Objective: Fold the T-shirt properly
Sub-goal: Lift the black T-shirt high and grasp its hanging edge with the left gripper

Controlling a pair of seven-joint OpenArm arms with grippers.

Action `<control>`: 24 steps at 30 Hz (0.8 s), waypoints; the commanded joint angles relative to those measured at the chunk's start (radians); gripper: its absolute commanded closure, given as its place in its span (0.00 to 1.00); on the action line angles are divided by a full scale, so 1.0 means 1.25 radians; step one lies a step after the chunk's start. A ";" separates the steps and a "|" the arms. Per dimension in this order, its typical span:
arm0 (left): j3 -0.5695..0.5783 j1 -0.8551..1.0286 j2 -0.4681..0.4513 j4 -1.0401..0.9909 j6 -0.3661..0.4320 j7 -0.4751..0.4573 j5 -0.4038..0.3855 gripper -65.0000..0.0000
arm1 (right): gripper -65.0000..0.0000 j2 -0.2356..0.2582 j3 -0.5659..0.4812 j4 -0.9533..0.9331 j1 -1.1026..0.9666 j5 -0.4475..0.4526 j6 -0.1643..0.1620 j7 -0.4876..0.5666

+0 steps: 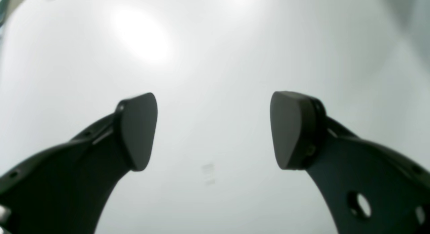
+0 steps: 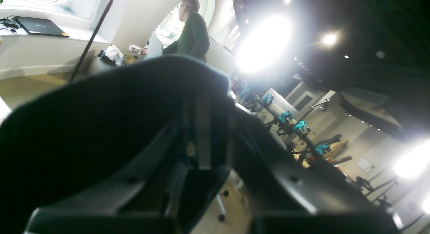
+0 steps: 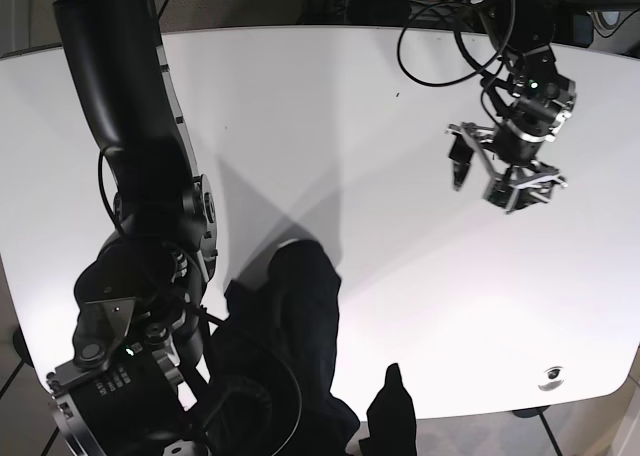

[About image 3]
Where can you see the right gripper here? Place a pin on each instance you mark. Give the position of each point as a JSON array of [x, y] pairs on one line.
[[119, 395]]

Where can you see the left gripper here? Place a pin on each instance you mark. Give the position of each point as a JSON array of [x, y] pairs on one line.
[[530, 114]]

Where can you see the black printed T-shirt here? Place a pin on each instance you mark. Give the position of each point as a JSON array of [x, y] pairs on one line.
[[296, 313]]

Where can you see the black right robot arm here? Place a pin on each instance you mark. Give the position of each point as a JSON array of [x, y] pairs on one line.
[[154, 268]]

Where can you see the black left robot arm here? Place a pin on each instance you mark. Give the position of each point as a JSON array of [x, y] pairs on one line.
[[521, 32]]

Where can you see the right chrome table grommet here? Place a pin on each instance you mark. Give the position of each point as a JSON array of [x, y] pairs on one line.
[[551, 378]]

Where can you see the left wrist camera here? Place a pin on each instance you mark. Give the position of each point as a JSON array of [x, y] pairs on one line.
[[500, 193]]

